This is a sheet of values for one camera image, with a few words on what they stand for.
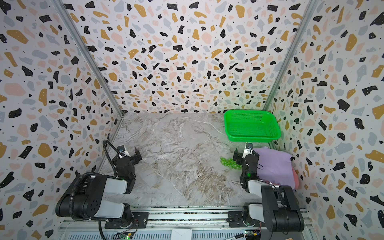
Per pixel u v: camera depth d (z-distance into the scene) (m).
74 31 0.77
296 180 0.81
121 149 0.75
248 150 0.77
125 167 0.68
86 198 0.43
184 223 0.73
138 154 0.85
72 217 0.41
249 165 0.68
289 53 0.88
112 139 1.11
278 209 0.43
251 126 1.14
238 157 0.81
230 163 0.92
